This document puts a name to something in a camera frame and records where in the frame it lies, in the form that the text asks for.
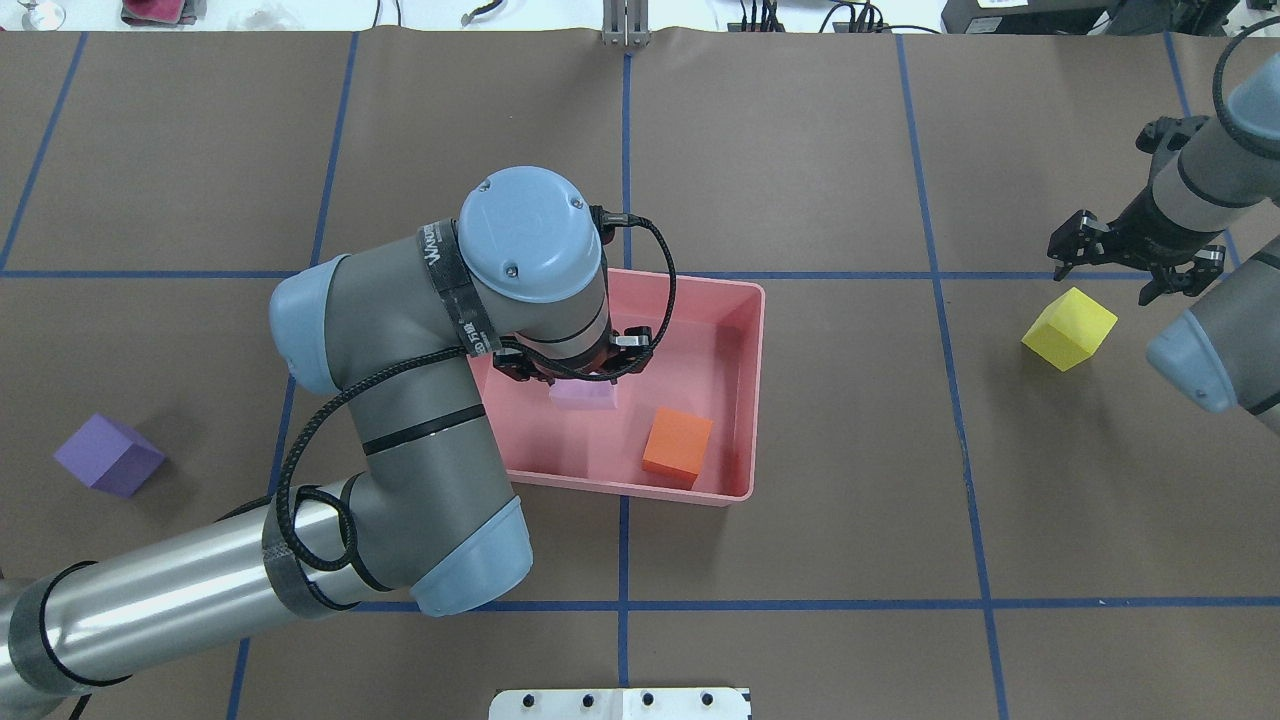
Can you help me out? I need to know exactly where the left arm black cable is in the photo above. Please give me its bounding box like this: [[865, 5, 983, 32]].
[[274, 206, 678, 601]]

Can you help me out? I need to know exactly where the purple foam block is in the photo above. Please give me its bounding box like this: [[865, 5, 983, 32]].
[[52, 413, 166, 498]]

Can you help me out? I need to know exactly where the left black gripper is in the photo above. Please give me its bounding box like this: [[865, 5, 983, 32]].
[[492, 325, 655, 384]]

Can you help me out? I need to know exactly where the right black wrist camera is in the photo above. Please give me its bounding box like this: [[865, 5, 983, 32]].
[[1135, 115, 1210, 182]]

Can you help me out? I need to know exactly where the grey pink cloth pouch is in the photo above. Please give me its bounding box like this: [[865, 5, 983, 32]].
[[120, 0, 207, 28]]

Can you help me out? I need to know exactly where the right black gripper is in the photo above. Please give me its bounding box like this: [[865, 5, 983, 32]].
[[1047, 195, 1226, 307]]

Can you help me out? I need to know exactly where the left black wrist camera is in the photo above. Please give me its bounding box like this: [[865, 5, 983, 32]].
[[590, 205, 634, 246]]

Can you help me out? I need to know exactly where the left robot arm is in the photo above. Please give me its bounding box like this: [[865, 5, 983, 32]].
[[3, 167, 677, 719]]

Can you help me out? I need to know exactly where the black power adapter box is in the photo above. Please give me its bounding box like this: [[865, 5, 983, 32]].
[[940, 1, 1112, 36]]

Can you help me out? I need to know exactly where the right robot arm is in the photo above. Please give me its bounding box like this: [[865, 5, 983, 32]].
[[1046, 18, 1279, 430]]

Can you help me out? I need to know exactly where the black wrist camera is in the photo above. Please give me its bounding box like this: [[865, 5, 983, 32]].
[[1135, 115, 1210, 182], [590, 205, 634, 246]]

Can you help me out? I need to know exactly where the pink plastic bin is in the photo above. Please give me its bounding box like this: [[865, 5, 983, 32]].
[[471, 275, 765, 507]]

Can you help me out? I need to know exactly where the pink foam block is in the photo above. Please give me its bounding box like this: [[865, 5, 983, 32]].
[[548, 379, 620, 413]]

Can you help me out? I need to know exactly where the orange foam block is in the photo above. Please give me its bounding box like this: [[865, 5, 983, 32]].
[[641, 406, 714, 489]]

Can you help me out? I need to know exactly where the yellow foam block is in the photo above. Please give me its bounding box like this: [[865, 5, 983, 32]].
[[1021, 288, 1117, 372]]

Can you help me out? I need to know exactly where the aluminium frame post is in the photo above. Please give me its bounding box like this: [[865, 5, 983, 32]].
[[600, 0, 652, 49]]

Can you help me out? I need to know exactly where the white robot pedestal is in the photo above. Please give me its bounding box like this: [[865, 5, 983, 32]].
[[488, 687, 753, 719]]

